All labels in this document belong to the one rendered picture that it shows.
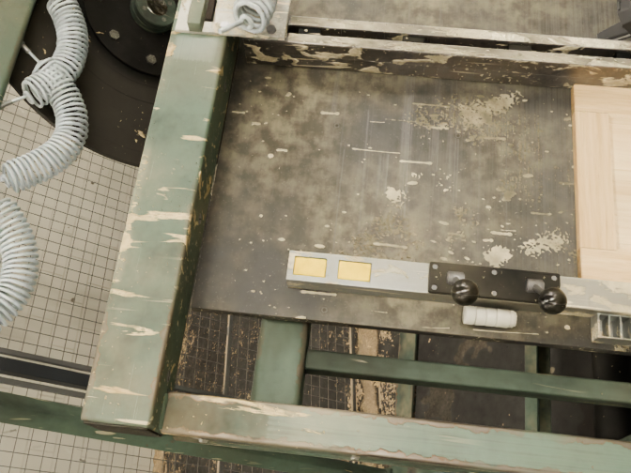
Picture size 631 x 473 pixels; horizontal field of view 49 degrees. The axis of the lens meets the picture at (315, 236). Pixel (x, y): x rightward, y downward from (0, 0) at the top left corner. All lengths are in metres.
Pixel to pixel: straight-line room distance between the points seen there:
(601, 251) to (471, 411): 1.94
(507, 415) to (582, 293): 1.83
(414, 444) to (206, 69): 0.68
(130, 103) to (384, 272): 0.82
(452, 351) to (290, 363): 2.13
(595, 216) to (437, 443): 0.46
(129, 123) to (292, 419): 0.88
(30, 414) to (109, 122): 0.64
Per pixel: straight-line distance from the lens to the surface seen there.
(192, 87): 1.18
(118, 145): 1.61
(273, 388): 1.11
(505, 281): 1.09
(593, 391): 1.20
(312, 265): 1.08
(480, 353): 3.08
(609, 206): 1.23
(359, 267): 1.08
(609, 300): 1.14
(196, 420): 1.03
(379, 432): 1.01
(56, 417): 1.45
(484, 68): 1.28
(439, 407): 3.19
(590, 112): 1.31
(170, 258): 1.05
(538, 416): 2.60
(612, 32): 1.37
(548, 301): 0.98
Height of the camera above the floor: 2.18
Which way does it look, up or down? 29 degrees down
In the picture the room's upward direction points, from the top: 70 degrees counter-clockwise
